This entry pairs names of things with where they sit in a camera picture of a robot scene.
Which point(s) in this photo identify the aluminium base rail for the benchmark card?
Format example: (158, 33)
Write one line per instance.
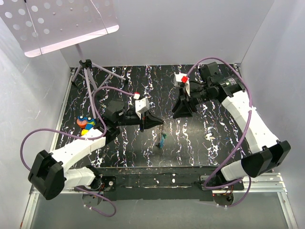
(121, 184)

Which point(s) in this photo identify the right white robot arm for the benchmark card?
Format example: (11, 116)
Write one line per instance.
(267, 151)

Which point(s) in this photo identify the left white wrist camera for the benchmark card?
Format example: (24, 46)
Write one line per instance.
(141, 105)

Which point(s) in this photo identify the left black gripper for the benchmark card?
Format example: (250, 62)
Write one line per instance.
(149, 120)

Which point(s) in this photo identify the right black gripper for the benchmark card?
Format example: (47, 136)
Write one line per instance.
(182, 109)

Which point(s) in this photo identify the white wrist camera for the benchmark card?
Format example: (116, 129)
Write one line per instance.
(141, 105)
(181, 80)

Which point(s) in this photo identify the colourful toy blocks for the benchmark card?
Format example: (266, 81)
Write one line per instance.
(85, 123)

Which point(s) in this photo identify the silver key with green tag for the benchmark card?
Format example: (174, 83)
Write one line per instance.
(209, 136)

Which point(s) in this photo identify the perforated music stand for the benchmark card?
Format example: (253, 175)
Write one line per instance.
(38, 27)

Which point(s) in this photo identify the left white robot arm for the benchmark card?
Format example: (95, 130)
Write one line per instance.
(52, 172)

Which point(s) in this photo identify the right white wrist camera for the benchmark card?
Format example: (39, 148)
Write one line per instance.
(181, 80)

